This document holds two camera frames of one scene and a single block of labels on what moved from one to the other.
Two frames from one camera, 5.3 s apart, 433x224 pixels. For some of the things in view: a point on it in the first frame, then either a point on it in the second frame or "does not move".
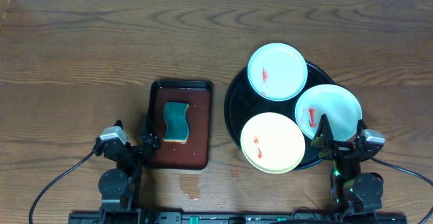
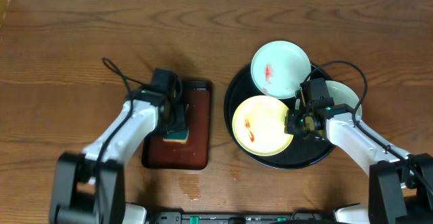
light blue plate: x=277 y=72 does not move
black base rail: x=231 y=218 does not move
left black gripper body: x=132 y=149 -> x=179 y=124
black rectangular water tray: x=179 y=114 does not move
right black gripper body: x=340 y=149 -> x=298 y=124
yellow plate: x=272 y=142 -> x=258 y=126
